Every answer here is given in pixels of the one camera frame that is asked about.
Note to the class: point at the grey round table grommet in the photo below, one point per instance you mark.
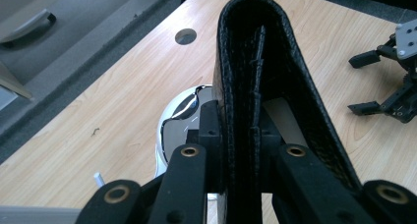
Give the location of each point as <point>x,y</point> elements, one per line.
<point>185,36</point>

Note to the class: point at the white bowl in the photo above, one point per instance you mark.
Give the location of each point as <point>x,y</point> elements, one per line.
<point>175,132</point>

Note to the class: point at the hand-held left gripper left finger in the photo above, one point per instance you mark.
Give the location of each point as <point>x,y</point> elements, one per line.
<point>211,152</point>

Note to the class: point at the black leather wallet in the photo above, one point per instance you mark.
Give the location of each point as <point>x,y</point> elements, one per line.
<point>246,70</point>

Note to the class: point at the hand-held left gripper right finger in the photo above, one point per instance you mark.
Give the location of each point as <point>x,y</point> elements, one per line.
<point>268,152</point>

